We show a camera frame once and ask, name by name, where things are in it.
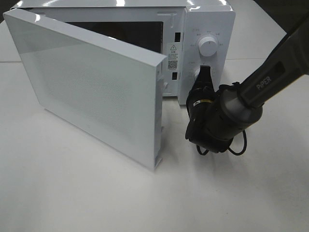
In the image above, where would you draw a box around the white microwave oven body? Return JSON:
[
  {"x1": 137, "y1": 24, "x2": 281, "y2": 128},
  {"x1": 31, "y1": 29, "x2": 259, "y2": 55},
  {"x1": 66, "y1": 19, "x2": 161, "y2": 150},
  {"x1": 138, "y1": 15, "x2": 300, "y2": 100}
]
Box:
[{"x1": 10, "y1": 0, "x2": 236, "y2": 105}]

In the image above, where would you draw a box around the white timer knob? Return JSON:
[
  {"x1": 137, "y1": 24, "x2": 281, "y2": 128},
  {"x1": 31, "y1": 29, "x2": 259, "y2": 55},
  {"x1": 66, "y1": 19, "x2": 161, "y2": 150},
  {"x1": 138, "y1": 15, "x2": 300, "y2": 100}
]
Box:
[{"x1": 193, "y1": 68, "x2": 200, "y2": 82}]

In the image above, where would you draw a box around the white microwave door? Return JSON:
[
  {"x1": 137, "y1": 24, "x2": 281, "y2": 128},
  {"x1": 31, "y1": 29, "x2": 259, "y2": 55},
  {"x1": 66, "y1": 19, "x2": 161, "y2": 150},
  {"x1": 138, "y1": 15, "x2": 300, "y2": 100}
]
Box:
[{"x1": 3, "y1": 9, "x2": 166, "y2": 170}]

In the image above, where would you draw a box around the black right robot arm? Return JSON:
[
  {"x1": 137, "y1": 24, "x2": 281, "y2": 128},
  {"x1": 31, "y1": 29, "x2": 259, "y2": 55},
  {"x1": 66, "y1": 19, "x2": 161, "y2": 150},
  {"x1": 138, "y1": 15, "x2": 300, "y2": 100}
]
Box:
[{"x1": 185, "y1": 15, "x2": 309, "y2": 156}]

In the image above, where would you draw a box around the white warning label sticker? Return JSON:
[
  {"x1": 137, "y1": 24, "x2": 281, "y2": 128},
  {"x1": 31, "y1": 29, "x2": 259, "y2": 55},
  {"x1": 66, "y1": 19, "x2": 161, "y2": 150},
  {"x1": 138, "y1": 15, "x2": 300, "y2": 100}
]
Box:
[{"x1": 167, "y1": 42, "x2": 179, "y2": 71}]

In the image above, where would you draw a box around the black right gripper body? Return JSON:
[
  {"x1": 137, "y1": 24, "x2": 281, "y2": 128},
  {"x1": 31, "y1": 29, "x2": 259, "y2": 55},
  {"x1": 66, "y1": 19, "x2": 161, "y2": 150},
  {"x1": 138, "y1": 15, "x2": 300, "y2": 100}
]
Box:
[{"x1": 185, "y1": 83, "x2": 217, "y2": 145}]

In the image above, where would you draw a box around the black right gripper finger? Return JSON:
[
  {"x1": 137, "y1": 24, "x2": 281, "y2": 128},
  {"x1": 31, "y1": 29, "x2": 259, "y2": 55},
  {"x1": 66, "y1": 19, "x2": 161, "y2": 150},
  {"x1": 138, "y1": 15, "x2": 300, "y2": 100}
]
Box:
[{"x1": 197, "y1": 65, "x2": 212, "y2": 86}]

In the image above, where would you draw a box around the upper white power knob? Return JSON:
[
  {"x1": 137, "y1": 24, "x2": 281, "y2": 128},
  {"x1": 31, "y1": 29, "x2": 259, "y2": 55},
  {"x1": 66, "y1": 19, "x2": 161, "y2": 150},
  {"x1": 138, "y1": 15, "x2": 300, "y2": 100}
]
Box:
[{"x1": 198, "y1": 34, "x2": 219, "y2": 57}]

